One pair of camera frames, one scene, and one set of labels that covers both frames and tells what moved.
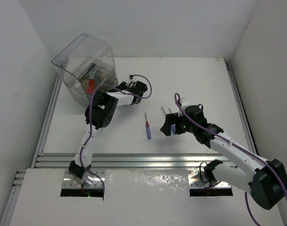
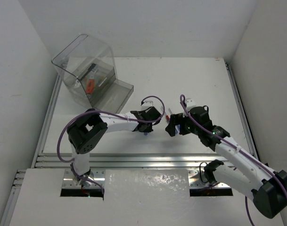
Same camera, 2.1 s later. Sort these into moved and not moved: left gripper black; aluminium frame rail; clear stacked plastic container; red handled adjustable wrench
Moved: left gripper black
Not moved: aluminium frame rail; clear stacked plastic container; red handled adjustable wrench
